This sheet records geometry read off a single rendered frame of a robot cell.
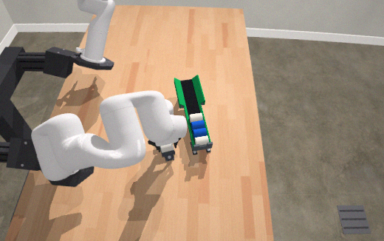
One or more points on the white cylinder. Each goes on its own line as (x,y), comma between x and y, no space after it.
(167,148)
(196,117)
(201,140)

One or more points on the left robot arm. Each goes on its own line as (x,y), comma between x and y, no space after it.
(98,28)

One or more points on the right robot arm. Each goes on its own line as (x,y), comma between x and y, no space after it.
(74,150)

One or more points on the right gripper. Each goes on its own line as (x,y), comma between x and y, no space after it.
(174,141)

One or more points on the blue cylinder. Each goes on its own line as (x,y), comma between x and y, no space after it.
(198,124)
(199,132)

